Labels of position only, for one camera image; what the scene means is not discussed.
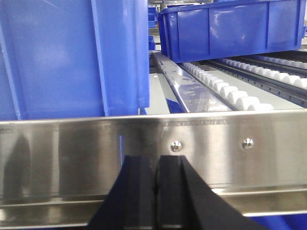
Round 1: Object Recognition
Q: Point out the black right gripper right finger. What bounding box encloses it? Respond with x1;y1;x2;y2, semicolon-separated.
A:
156;156;265;230

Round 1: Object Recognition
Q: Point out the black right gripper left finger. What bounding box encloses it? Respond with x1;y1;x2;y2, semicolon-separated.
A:
88;156;154;230

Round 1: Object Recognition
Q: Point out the right stainless steel shelf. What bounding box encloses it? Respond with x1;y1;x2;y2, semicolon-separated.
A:
0;51;307;230

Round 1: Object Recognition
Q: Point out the white roller track near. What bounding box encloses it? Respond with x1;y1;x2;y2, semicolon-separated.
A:
182;62;273;111

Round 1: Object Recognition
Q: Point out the white roller track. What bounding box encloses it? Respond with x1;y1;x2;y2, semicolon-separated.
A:
182;62;273;111
218;58;307;90

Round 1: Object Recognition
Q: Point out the large blue bin near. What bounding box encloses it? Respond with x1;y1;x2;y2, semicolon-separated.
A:
0;0;150;120

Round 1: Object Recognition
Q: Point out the white roller track far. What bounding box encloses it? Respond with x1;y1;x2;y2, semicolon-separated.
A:
218;58;307;90

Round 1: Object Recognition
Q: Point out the blue bin on rollers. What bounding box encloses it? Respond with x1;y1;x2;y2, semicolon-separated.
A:
158;0;306;63

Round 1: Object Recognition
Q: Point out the clear plastic divider rail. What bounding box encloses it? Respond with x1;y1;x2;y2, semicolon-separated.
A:
153;52;234;113

